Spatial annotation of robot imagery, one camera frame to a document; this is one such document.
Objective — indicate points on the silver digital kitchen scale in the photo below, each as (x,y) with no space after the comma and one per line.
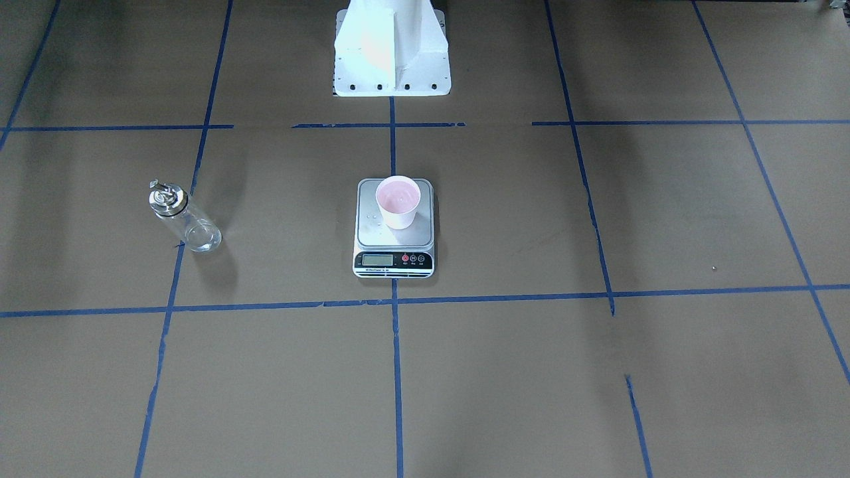
(382,252)

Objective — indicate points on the clear glass sauce bottle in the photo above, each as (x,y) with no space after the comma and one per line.
(177,210)

